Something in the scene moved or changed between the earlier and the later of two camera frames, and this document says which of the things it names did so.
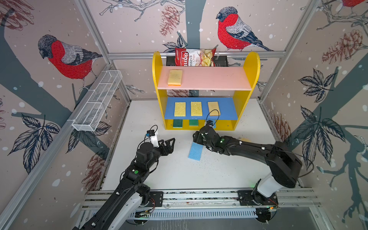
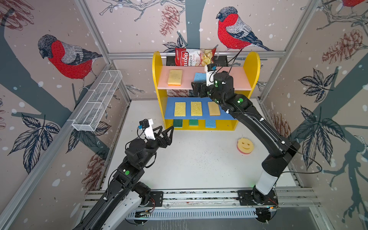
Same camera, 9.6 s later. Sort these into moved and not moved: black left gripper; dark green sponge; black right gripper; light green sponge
Moved: black left gripper; black right gripper
Not moved: light green sponge; dark green sponge
